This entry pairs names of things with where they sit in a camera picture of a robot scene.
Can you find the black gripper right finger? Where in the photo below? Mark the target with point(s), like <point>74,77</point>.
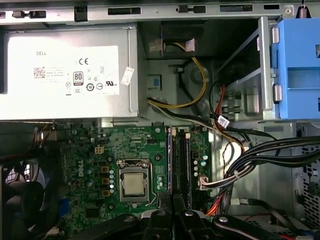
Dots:
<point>182,220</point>

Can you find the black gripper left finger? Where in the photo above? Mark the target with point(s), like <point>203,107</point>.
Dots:
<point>165,220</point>

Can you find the black RAM stick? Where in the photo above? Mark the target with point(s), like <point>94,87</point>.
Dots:
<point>187,162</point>

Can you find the silver CPU in socket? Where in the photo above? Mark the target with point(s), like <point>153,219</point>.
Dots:
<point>134,183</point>

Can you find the green motherboard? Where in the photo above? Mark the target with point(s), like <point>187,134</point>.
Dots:
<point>140,142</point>

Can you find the black case fan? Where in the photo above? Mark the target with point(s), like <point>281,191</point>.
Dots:
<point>30,200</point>

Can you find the grey power supply unit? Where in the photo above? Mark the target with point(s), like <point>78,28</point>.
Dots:
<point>62,70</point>

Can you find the black open PC case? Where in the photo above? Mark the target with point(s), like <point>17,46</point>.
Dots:
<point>160,15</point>

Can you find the tall blue drive carrier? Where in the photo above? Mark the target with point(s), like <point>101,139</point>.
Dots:
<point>300,50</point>

